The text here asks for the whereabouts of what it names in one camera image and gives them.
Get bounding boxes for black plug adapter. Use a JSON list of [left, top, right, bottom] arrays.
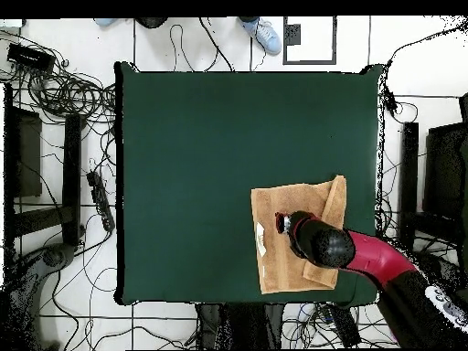
[[383, 90, 399, 118]]

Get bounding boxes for black frame stand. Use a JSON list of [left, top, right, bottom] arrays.
[[396, 92, 468, 253], [3, 82, 88, 253]]

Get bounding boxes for blue and black cable bundle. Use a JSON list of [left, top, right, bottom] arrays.
[[281, 302, 379, 350]]

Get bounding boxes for person's left foot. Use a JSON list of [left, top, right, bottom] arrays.
[[237, 16, 283, 56]]

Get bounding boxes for black power strip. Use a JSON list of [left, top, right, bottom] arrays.
[[85, 170, 116, 233]]

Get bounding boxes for long black cable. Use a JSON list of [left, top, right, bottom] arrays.
[[385, 17, 468, 69]]

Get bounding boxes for small grey square plate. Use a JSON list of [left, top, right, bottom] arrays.
[[284, 23, 302, 46]]

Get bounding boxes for grey stand base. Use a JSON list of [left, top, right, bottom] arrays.
[[3, 242, 80, 350]]

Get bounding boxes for tan terry towel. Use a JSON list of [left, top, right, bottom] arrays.
[[250, 174, 347, 295]]

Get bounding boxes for grey rectangular floor frame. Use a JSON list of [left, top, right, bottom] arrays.
[[282, 16, 338, 66]]

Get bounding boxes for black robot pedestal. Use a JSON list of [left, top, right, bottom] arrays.
[[196, 303, 286, 350]]

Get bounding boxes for thin looped black cable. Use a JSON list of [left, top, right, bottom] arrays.
[[168, 23, 220, 73]]

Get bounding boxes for black rectangular box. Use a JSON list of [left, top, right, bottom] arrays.
[[5, 42, 57, 72]]

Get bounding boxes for dark green tablecloth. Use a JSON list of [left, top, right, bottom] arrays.
[[113, 60, 385, 307]]

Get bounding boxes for thick black cable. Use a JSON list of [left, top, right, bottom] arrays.
[[197, 16, 235, 73]]

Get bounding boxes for black cable tangle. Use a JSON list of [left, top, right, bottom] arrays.
[[0, 28, 118, 125]]

